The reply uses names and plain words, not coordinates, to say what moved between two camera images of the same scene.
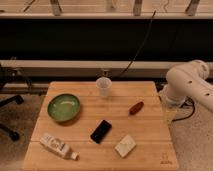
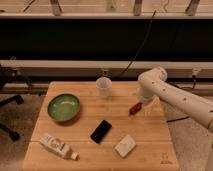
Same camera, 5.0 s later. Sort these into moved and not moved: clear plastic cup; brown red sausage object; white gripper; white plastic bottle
Moved: white gripper
Not moved: white plastic bottle; brown red sausage object; clear plastic cup
